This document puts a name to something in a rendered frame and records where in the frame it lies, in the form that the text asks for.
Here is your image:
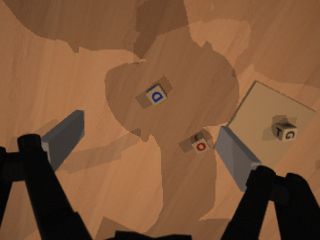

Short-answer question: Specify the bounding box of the tan wooden letter block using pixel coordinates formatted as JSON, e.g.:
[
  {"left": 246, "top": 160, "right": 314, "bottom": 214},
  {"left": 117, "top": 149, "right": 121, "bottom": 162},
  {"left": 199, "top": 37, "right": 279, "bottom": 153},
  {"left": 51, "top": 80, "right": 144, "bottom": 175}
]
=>
[
  {"left": 189, "top": 132, "right": 210, "bottom": 155},
  {"left": 274, "top": 122, "right": 298, "bottom": 142},
  {"left": 146, "top": 83, "right": 168, "bottom": 107}
]

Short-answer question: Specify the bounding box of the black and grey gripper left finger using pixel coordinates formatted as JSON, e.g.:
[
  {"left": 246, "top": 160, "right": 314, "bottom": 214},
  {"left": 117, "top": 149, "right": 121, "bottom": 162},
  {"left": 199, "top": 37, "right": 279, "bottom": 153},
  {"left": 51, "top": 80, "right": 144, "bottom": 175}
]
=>
[{"left": 0, "top": 110, "right": 93, "bottom": 240}]

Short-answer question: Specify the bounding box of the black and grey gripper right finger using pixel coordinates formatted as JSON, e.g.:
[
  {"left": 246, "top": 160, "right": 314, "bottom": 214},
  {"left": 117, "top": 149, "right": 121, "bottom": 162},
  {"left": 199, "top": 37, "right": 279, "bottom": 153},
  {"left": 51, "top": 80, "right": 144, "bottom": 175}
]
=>
[{"left": 215, "top": 126, "right": 320, "bottom": 240}]

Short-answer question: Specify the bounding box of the tan flat mat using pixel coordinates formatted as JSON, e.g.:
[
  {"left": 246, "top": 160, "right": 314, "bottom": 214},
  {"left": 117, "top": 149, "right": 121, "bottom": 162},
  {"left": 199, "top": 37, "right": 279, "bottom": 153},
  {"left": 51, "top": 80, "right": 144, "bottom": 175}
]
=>
[{"left": 227, "top": 81, "right": 316, "bottom": 169}]

